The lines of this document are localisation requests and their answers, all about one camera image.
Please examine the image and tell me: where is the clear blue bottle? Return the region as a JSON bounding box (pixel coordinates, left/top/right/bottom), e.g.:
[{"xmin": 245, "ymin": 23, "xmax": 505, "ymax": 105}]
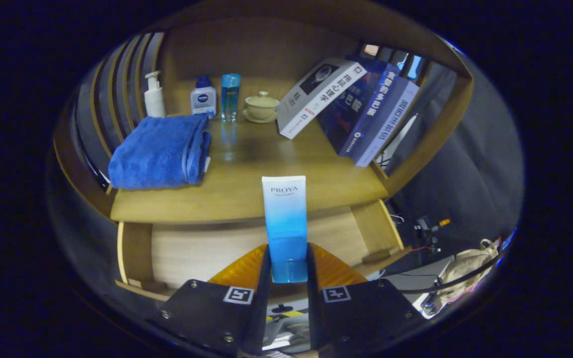
[{"xmin": 220, "ymin": 73, "xmax": 242, "ymax": 123}]

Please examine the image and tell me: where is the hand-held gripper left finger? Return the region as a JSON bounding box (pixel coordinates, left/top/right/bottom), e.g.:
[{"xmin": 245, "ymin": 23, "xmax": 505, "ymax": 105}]
[{"xmin": 160, "ymin": 244, "xmax": 272, "ymax": 356}]

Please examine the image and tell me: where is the wooden countertop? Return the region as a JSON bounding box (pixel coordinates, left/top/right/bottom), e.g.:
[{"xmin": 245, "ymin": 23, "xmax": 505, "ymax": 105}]
[{"xmin": 109, "ymin": 75, "xmax": 390, "ymax": 224}]

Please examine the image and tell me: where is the white pump bottle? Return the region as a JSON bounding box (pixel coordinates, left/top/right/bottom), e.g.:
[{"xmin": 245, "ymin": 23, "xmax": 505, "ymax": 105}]
[{"xmin": 144, "ymin": 70, "xmax": 166, "ymax": 118}]

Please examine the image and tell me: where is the wooden drawer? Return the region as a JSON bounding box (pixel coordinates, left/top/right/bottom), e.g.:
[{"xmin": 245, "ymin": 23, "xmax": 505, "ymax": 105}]
[{"xmin": 116, "ymin": 199, "xmax": 411, "ymax": 303}]

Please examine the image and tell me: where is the black backdrop cloth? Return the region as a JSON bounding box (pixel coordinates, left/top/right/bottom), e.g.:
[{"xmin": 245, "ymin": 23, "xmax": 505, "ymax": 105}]
[{"xmin": 47, "ymin": 30, "xmax": 525, "ymax": 299}]

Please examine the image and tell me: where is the blue folded towel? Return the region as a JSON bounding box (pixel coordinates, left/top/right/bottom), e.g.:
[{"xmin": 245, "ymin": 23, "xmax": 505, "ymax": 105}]
[{"xmin": 108, "ymin": 114, "xmax": 212, "ymax": 191}]

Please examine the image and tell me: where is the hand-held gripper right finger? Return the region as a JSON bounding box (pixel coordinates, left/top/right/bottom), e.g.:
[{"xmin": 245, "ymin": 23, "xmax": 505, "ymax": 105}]
[{"xmin": 306, "ymin": 242, "xmax": 420, "ymax": 358}]

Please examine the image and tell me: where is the beige lidded teacup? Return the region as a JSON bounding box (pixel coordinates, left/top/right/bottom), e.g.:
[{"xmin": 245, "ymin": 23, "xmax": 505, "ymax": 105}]
[{"xmin": 242, "ymin": 90, "xmax": 281, "ymax": 124}]

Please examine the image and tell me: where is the black equipment with orange clip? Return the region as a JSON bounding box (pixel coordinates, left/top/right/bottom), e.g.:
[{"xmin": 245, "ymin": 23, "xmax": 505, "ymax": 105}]
[{"xmin": 413, "ymin": 215, "xmax": 452, "ymax": 249}]

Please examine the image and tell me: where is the pale lilac book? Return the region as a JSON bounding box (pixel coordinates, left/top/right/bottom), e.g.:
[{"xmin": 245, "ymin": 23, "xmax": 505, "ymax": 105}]
[{"xmin": 354, "ymin": 79, "xmax": 420, "ymax": 168}]

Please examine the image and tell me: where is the dark blue book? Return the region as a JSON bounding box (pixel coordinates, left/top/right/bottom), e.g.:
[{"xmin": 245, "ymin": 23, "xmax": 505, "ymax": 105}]
[{"xmin": 316, "ymin": 59, "xmax": 400, "ymax": 159}]

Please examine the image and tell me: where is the blue and white tube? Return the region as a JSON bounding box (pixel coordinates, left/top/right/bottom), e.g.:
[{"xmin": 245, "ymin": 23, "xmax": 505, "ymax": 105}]
[{"xmin": 261, "ymin": 175, "xmax": 309, "ymax": 284}]

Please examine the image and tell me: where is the white book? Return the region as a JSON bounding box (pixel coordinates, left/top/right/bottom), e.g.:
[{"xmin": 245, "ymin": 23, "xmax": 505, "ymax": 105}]
[{"xmin": 276, "ymin": 57, "xmax": 368, "ymax": 140}]

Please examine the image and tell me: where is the beige bag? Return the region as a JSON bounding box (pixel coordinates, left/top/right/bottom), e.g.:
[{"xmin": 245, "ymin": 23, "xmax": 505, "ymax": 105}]
[{"xmin": 436, "ymin": 239, "xmax": 501, "ymax": 304}]

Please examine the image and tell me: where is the white blue-capped lotion bottle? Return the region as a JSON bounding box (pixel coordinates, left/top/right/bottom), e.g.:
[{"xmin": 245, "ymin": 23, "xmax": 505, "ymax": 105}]
[{"xmin": 190, "ymin": 75, "xmax": 217, "ymax": 119}]

